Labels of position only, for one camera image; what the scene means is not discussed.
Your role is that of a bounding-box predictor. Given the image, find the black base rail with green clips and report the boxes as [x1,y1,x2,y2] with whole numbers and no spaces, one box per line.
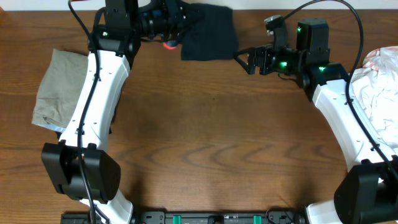
[60,210,307,224]

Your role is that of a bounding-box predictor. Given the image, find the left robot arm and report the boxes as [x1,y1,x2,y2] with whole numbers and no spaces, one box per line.
[41,0,201,223]

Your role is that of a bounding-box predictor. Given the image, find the black cloth under bag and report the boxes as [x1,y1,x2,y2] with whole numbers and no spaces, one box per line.
[55,124,113,139]

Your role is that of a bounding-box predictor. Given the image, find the black leggings with red waistband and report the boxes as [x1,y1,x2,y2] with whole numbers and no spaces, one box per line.
[164,3,239,61]

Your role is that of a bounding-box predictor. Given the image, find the olive green fabric bag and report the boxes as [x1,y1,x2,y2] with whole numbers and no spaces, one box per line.
[32,49,88,133]

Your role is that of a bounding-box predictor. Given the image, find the white crumpled garment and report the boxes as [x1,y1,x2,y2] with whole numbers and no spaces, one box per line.
[351,46,397,149]

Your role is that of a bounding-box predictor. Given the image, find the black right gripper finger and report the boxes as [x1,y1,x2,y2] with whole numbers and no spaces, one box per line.
[234,47,254,58]
[234,54,256,75]

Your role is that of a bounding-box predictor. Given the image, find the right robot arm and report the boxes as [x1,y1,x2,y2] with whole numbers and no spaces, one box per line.
[234,44,397,223]

